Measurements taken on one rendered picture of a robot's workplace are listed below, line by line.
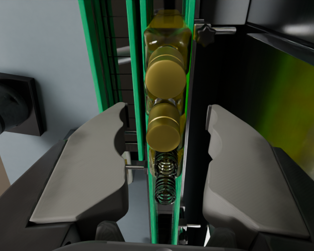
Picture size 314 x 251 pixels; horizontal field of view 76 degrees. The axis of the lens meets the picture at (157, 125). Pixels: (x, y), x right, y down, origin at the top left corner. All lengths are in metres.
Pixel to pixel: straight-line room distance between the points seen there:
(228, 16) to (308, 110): 0.29
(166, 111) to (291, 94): 0.12
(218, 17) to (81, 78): 0.41
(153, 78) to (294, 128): 0.14
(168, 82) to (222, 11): 0.30
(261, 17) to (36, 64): 0.58
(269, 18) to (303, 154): 0.22
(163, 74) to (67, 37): 0.49
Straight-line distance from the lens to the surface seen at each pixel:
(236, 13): 0.46
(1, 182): 2.64
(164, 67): 0.16
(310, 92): 0.21
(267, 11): 0.38
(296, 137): 0.22
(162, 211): 0.78
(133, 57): 0.37
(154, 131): 0.19
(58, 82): 0.69
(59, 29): 0.64
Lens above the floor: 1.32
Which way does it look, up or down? 57 degrees down
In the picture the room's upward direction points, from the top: 175 degrees counter-clockwise
